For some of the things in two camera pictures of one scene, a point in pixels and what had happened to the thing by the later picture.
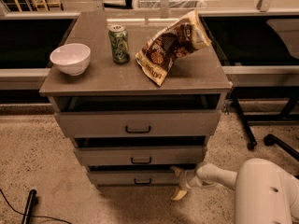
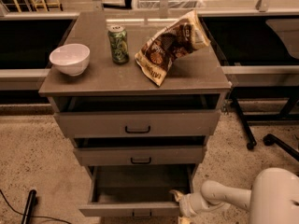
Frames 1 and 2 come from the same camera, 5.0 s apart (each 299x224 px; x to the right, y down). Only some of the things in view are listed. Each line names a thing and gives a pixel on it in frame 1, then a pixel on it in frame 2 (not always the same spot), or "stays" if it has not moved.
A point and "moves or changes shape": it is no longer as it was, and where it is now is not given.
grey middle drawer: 140,150 stays
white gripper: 189,180 -> 188,203
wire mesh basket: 175,2 stays
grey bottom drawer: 134,175 moves or changes shape
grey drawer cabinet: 138,92 stays
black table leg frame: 263,92 stays
